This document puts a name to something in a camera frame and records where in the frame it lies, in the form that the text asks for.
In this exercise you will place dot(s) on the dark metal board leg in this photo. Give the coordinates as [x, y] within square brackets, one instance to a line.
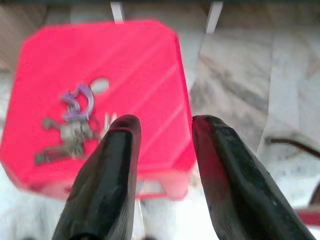
[295, 143]

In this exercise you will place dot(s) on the black low console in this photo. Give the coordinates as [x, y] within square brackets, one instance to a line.
[250, 1]

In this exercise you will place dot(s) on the white console leg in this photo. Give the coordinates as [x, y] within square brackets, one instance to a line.
[213, 17]
[117, 12]

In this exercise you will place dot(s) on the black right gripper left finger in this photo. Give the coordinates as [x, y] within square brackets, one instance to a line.
[107, 175]

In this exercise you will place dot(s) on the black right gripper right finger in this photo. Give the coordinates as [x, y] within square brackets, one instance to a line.
[237, 187]

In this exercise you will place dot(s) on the key bunch with purple carabiner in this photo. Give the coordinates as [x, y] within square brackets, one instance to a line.
[75, 132]

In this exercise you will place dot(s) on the red plastic stool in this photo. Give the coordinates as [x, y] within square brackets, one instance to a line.
[125, 62]

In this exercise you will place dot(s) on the light wooden cabinet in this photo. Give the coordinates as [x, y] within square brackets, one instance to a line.
[15, 30]

